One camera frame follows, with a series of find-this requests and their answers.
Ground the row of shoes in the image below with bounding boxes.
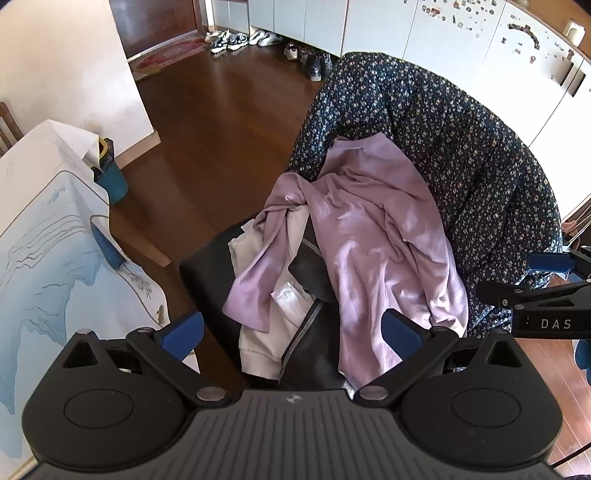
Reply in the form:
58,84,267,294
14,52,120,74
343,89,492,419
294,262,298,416
204,28,334,83

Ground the purple long-sleeve shirt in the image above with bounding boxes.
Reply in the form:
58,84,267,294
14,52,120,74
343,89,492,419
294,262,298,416
305,135,469,389

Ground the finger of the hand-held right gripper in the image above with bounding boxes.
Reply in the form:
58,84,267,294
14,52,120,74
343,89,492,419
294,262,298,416
529,247,591,282
476,279,591,308

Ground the red doormat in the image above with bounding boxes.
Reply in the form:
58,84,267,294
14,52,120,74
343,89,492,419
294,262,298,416
127,38,209,83

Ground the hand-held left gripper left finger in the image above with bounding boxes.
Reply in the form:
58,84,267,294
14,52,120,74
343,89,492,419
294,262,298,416
61,311,230,409

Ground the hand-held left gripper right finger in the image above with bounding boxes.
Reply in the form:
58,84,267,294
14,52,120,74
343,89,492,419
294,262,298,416
353,308,527,409

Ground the wooden table leg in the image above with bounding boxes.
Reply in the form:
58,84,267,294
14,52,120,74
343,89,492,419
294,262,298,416
110,216,172,268

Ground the small white container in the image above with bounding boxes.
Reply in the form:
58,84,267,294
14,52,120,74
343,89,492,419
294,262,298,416
563,19,585,45

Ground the black padded chair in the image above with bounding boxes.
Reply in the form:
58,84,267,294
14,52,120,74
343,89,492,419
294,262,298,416
179,216,358,389

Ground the floral covered black chair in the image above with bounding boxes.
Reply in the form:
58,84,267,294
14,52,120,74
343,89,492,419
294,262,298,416
285,52,565,376

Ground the wooden slatted chair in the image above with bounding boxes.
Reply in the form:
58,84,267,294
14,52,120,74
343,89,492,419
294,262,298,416
0,102,25,158

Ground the blue and white printed tablecloth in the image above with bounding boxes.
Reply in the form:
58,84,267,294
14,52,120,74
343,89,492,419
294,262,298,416
0,119,200,468

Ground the white garment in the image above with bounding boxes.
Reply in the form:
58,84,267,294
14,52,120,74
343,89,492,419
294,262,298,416
228,203,319,377

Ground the teal waste bin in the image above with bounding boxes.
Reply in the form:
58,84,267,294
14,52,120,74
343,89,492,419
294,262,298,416
91,137,129,206

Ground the brown wooden door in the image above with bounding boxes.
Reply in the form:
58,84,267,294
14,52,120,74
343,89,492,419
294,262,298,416
109,0,205,59

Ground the black garment with grey stripe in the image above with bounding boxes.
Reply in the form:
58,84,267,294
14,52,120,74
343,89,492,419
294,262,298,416
277,222,357,391

